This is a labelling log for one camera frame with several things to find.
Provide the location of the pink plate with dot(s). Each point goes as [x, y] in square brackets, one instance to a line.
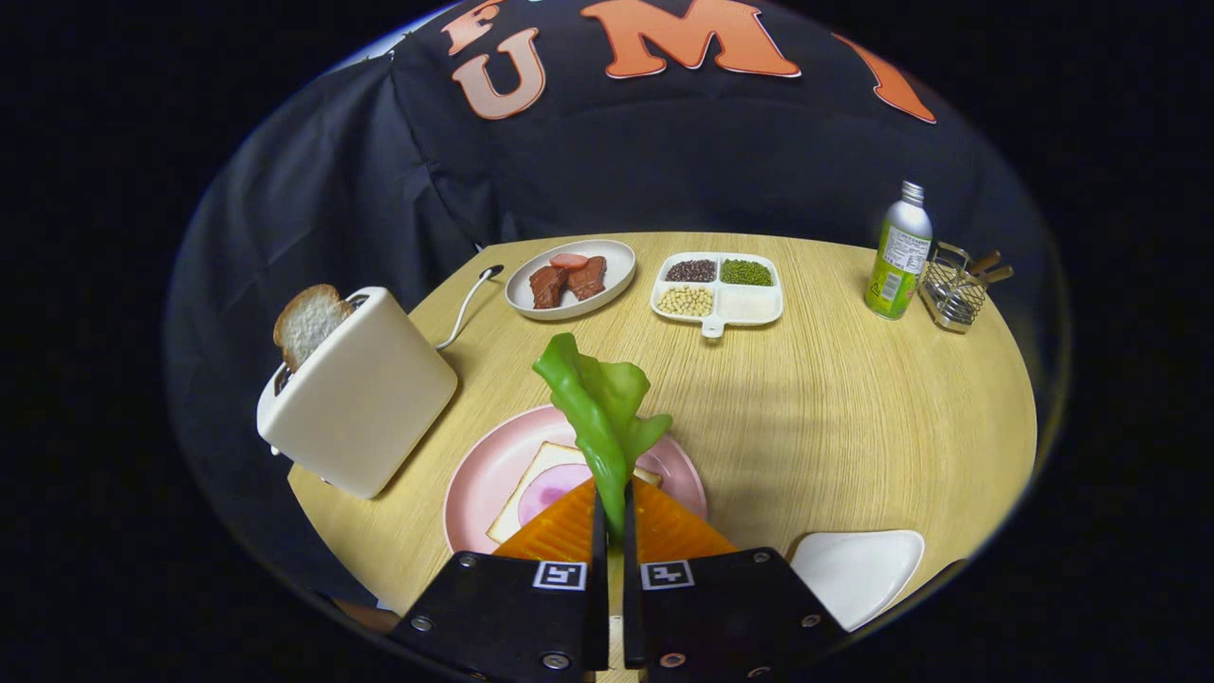
[484, 474]

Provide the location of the white oval plate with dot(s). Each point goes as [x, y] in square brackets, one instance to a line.
[616, 261]

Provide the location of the green mung beans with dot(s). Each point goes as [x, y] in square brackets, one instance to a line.
[746, 273]

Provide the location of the white divided dish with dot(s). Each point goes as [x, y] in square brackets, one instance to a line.
[754, 305]

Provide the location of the green lettuce leaf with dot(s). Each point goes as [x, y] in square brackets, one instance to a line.
[597, 408]

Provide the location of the green label metal bottle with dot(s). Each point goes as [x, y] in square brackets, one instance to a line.
[896, 266]

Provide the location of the white bread slice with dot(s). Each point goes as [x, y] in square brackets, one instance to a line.
[517, 505]

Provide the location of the pink ham slice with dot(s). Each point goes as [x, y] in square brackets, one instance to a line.
[550, 489]

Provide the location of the black backdrop cloth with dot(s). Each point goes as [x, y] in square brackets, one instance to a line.
[664, 161]

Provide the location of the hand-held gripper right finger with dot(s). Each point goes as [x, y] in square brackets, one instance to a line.
[721, 617]

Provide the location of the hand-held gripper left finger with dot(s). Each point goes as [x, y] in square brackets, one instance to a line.
[512, 617]

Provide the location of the yellow soybeans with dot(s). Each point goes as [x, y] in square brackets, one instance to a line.
[685, 301]

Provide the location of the round sausage slice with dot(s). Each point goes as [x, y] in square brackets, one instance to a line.
[569, 260]

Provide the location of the dark red beans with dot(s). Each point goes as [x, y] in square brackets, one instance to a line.
[691, 271]

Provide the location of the toasted bread slice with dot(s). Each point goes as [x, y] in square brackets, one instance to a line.
[308, 323]

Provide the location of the white toaster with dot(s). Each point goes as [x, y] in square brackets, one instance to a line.
[365, 398]

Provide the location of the brown meat piece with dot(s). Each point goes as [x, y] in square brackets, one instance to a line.
[547, 285]
[588, 280]

